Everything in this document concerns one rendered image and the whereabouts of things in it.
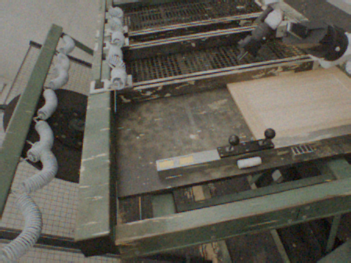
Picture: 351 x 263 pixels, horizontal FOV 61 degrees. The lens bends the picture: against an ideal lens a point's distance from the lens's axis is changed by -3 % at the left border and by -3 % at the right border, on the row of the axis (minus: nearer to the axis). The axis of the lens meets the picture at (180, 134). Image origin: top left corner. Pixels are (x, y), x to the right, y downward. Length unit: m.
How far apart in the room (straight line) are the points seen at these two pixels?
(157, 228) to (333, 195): 0.53
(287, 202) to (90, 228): 0.57
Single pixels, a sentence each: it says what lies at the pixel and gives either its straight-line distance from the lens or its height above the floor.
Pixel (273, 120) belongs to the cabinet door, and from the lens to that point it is 1.28.
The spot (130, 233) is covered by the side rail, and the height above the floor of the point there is 1.77.
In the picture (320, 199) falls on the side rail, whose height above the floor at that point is 1.31.
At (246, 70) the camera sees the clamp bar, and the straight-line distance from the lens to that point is 1.50.
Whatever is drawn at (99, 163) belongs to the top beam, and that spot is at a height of 1.86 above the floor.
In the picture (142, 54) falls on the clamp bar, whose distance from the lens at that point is 1.83.
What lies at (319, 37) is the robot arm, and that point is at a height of 1.57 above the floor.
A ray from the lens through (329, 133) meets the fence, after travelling 1.24.
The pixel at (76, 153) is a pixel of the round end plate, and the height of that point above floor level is 1.84.
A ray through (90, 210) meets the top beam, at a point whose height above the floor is 1.88.
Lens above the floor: 2.10
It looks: 26 degrees down
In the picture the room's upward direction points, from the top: 71 degrees counter-clockwise
